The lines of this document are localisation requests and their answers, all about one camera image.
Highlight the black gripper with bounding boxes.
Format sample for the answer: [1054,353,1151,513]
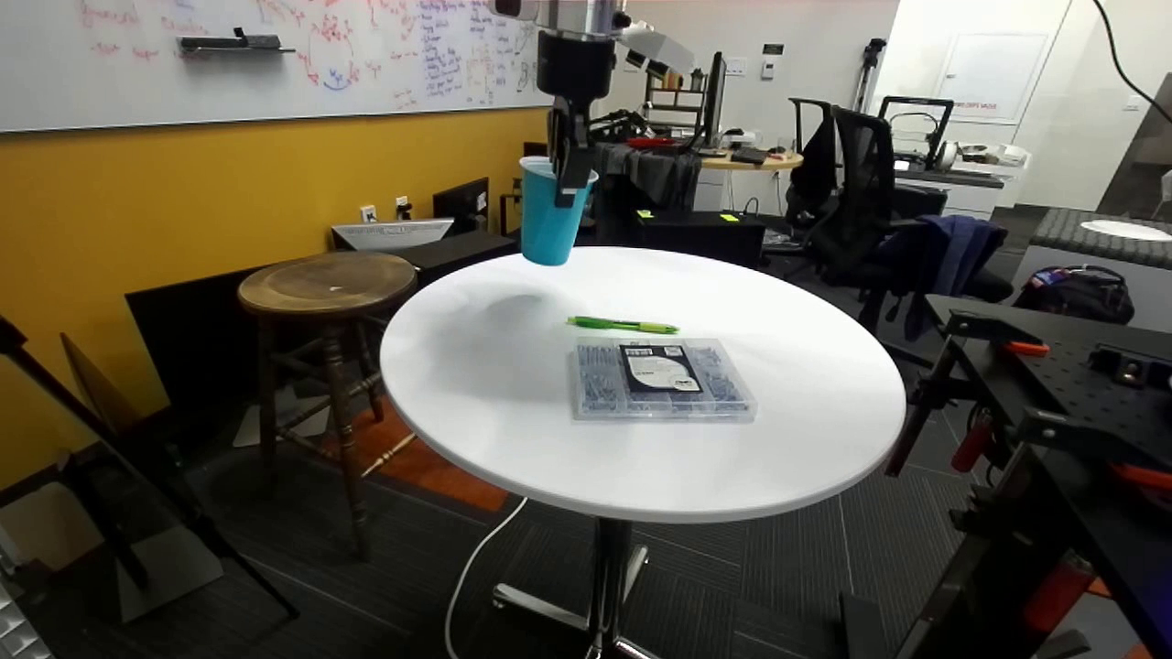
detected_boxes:
[541,101,603,205]

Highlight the blue plastic cup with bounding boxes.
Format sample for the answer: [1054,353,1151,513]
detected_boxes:
[516,155,601,272]

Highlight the green pen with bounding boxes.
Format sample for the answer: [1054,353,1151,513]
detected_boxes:
[564,311,681,338]

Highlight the cluttered wooden desk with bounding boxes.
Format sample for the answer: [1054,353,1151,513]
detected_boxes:
[692,141,808,214]

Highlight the white rectangular bin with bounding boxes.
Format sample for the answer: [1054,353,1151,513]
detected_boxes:
[330,214,459,257]

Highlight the black hard drive white label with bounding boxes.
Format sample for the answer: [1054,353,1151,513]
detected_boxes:
[616,340,707,399]

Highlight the round wooden stool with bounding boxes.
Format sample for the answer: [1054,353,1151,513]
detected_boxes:
[234,250,421,560]

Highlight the black office chair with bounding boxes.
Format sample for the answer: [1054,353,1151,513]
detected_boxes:
[789,94,902,308]

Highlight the whiteboard with writing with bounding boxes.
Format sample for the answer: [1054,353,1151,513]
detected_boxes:
[0,0,554,136]

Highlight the black framed monitor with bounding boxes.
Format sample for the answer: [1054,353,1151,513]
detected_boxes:
[877,90,960,168]

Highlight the whiteboard eraser holder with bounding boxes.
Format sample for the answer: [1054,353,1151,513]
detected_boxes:
[178,26,297,58]

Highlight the blue jacket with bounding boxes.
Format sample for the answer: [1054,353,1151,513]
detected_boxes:
[894,213,1010,297]

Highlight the black low cabinet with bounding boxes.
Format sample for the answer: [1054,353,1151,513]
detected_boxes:
[123,230,522,433]

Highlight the dark backpack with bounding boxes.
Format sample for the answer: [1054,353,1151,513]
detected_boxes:
[1013,258,1139,325]

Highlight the black tripod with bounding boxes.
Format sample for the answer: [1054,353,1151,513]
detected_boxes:
[0,313,297,617]

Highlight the black metal workbench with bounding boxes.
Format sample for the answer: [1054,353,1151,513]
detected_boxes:
[889,288,1172,659]

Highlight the long white cable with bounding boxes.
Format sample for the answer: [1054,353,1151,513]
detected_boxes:
[441,491,535,659]

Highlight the metal table pedestal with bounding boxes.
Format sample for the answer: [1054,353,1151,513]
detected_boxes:
[490,517,663,659]

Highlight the hanging black cable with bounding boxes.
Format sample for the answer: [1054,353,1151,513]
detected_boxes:
[1086,0,1172,124]

